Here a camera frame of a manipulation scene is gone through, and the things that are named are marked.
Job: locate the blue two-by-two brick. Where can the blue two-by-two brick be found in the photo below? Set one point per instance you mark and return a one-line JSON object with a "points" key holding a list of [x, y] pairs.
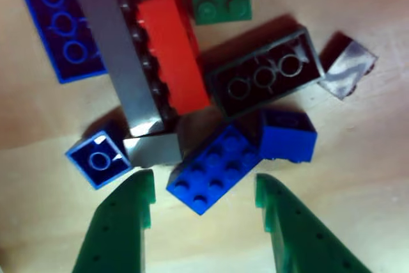
{"points": [[287, 140], [97, 159]]}

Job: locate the dark grey long brick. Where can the dark grey long brick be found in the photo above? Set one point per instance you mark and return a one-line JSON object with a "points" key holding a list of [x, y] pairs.
{"points": [[112, 46]]}

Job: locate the black small lego brick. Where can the black small lego brick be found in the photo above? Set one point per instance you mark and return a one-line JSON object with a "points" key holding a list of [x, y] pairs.
{"points": [[346, 65]]}

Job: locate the red narrow lego brick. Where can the red narrow lego brick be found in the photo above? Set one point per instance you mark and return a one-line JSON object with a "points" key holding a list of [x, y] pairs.
{"points": [[172, 52]]}

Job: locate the blue two-by-four brick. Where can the blue two-by-four brick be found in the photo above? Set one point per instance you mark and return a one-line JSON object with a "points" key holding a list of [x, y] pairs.
{"points": [[214, 170], [57, 30]]}

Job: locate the dark green two-by-four brick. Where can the dark green two-by-four brick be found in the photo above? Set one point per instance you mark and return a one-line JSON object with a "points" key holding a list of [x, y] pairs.
{"points": [[265, 74]]}

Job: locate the grey two-by-two brick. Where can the grey two-by-two brick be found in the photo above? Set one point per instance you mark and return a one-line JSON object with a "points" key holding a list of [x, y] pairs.
{"points": [[153, 151]]}

